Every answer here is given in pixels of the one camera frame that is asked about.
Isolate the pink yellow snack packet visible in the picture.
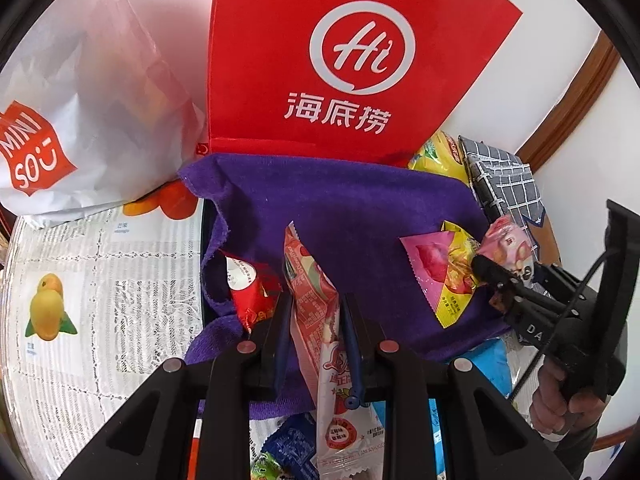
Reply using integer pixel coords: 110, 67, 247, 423
400, 221, 480, 328

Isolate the pink strawberry snack packet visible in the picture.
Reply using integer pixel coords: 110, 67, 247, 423
284, 224, 384, 479

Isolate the right hand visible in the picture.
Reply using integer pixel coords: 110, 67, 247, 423
529, 358, 606, 434

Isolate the pink panda snack packet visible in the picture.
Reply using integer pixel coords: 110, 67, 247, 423
477, 214, 535, 286

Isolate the blue tissue pack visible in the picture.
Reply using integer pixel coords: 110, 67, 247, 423
428, 338, 512, 480

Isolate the red small snack packet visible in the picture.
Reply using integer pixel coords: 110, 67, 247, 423
224, 252, 282, 333

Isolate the grey checked star cloth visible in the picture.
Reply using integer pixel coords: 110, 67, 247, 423
458, 136, 546, 257

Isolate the blue small snack packet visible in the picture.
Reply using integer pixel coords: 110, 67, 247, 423
262, 413, 320, 480

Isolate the green snack packet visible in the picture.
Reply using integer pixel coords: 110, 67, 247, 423
250, 452, 284, 480

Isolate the yellow chips bag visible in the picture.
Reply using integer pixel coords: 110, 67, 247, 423
408, 130, 470, 186

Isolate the purple towel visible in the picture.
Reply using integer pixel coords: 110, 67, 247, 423
180, 154, 506, 364

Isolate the red Haidilao paper bag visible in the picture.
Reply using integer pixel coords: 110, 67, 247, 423
206, 0, 521, 167

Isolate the white Miniso plastic bag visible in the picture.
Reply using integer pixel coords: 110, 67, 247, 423
1, 0, 204, 229

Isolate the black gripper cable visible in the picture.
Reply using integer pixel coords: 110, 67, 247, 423
508, 246, 622, 403

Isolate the brown wooden door frame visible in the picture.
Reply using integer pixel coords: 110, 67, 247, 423
516, 30, 620, 172

